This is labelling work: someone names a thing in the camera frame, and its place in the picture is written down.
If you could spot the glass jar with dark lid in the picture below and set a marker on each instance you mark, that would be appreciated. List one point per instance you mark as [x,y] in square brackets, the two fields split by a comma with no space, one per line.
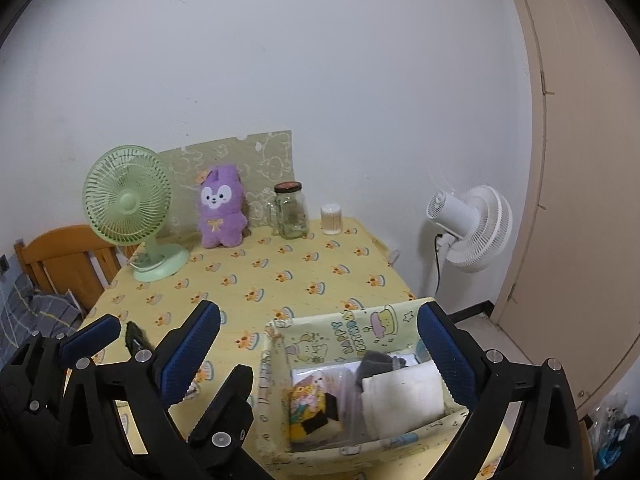
[290,215]

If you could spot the beige door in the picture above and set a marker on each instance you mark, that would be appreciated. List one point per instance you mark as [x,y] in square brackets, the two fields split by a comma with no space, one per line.
[590,210]

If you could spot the cartoon print storage box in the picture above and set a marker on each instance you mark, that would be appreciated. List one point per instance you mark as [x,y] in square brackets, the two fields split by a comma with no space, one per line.
[330,335]

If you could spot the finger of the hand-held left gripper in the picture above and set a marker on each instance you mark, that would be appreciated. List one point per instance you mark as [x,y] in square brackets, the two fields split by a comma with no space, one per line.
[90,336]
[225,410]

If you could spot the wooden chair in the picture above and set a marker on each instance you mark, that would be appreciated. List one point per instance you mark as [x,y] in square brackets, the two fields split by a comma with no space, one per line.
[60,255]

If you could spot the green patterned board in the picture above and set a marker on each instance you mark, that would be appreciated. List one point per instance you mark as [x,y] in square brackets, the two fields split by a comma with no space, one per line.
[270,160]

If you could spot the green desk fan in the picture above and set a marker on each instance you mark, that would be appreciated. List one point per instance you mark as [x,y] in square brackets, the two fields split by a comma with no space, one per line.
[125,200]

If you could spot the grey plaid pillow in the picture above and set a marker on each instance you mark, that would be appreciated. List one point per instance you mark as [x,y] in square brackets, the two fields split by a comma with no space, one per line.
[45,310]

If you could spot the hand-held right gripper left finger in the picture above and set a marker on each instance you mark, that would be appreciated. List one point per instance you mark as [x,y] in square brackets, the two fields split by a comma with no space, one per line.
[192,350]

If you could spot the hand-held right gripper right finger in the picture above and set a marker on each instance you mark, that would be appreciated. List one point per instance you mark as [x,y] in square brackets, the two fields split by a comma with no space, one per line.
[447,357]

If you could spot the grey sock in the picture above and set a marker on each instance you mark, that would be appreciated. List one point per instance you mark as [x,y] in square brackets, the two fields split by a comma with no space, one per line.
[375,365]

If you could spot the yellow printed tablecloth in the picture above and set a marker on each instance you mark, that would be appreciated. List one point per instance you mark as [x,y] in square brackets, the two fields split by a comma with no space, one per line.
[280,270]

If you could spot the white standing fan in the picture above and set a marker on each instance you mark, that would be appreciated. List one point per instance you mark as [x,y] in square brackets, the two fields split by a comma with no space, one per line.
[462,220]

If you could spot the white cloth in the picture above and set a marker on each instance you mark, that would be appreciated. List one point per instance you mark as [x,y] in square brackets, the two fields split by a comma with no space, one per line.
[400,400]

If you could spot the blue and black bag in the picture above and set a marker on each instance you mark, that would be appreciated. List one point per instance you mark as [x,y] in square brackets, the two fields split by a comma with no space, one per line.
[610,440]

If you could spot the clear toothpick holder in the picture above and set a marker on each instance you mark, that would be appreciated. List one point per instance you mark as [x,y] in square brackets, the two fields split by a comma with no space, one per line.
[331,222]

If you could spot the cartoon pouch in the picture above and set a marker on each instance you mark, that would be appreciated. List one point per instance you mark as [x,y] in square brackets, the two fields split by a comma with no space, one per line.
[310,400]

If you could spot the purple plush toy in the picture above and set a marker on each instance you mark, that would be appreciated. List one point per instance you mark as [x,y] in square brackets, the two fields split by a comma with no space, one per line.
[222,220]

